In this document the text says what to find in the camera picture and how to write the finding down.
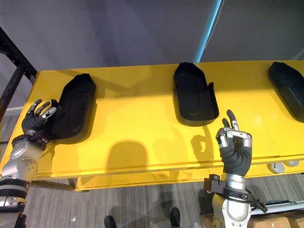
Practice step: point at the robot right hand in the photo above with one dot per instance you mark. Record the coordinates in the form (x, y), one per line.
(235, 154)

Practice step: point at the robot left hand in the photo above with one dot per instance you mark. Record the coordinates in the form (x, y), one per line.
(33, 123)

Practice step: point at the black plastic housing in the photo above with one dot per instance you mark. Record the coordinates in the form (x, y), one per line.
(288, 89)
(74, 111)
(193, 95)

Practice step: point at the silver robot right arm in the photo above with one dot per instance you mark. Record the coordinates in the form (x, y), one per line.
(231, 204)

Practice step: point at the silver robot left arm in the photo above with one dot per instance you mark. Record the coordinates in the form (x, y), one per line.
(17, 171)

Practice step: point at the yellow metal shelf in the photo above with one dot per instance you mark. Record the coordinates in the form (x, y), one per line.
(147, 147)

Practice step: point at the grey round part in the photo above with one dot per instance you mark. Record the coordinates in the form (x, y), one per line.
(276, 167)
(292, 163)

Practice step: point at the cardboard box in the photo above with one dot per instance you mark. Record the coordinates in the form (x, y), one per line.
(273, 222)

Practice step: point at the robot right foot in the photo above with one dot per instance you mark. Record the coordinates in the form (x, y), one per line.
(175, 217)

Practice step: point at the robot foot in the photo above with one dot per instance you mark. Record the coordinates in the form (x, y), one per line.
(175, 217)
(110, 222)

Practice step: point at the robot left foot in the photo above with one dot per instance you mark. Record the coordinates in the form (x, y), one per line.
(110, 222)

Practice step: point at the light blue pole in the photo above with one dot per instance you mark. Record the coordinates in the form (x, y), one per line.
(207, 31)

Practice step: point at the black metal shelf frame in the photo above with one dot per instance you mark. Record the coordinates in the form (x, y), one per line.
(14, 69)

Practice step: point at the white metal rail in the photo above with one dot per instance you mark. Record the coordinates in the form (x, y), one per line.
(279, 206)

